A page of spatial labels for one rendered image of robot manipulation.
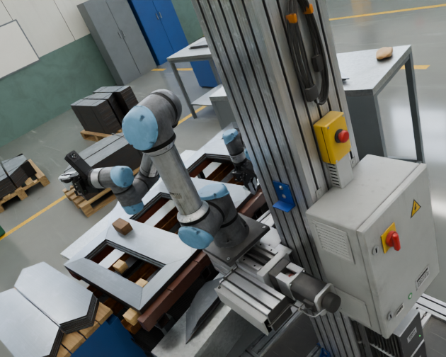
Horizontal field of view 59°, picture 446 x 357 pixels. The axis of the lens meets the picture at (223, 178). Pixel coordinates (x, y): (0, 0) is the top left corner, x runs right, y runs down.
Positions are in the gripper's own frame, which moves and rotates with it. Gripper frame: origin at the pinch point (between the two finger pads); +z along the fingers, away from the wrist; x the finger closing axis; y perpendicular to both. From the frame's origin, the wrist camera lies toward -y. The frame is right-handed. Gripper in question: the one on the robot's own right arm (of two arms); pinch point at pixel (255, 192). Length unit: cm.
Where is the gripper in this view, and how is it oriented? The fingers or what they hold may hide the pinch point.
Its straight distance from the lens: 201.0
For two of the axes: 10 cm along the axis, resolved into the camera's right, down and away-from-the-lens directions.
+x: -6.1, 5.8, -5.4
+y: -7.1, -1.1, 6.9
